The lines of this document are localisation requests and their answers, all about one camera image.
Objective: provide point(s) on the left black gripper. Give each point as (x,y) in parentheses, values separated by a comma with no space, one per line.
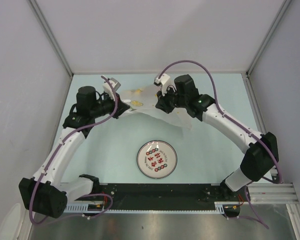
(122,107)

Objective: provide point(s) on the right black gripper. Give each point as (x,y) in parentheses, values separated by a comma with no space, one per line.
(161,103)

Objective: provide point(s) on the white plastic bag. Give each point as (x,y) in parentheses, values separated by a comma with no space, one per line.
(152,115)

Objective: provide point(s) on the round printed plate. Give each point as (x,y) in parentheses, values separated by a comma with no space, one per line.
(157,159)

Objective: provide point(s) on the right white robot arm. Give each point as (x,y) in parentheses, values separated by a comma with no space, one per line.
(260,150)

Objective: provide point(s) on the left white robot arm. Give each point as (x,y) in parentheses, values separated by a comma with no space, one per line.
(42,193)

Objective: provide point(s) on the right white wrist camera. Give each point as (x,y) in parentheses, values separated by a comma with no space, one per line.
(163,81)

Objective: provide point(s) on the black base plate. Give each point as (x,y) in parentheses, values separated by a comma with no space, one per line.
(172,197)

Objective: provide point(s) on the left aluminium frame post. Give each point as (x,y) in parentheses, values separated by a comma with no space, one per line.
(38,13)

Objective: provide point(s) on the aluminium frame post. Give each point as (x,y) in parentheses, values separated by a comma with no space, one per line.
(38,13)
(269,35)

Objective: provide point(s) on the white slotted cable duct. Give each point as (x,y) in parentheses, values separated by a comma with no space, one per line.
(82,208)

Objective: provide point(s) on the aluminium front rail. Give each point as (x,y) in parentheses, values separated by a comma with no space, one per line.
(258,193)

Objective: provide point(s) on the right aluminium frame post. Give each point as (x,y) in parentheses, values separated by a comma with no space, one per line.
(269,35)

